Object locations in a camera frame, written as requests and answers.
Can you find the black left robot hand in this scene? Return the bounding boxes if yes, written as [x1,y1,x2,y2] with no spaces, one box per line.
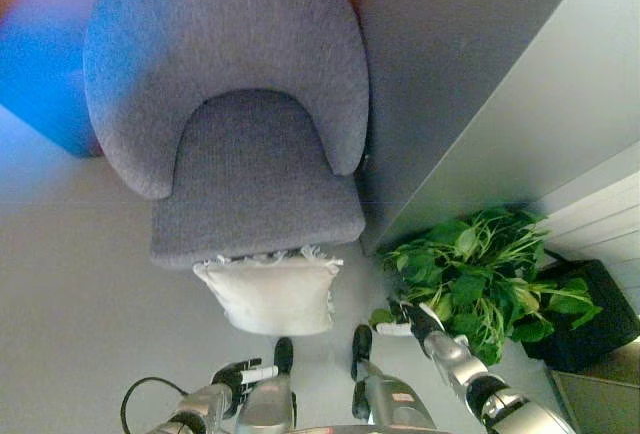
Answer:
[211,357,279,404]

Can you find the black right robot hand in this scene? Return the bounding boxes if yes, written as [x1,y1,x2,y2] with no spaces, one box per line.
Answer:
[375,296,446,341]

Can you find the white fringed pillow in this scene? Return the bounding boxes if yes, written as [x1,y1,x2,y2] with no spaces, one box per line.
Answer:
[192,245,345,335]

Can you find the grey fabric armchair sofa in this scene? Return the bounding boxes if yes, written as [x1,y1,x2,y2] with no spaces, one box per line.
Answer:
[82,0,372,270]

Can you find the green leafy potted plant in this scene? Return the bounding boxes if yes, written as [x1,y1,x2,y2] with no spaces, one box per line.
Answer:
[368,206,604,366]

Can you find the black square plant pot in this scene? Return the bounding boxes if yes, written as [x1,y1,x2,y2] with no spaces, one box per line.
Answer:
[519,249,640,374]

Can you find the blue box furniture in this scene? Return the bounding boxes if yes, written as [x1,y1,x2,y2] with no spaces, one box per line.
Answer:
[0,3,104,159]

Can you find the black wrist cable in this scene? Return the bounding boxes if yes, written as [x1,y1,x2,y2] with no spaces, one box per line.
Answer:
[121,377,191,434]

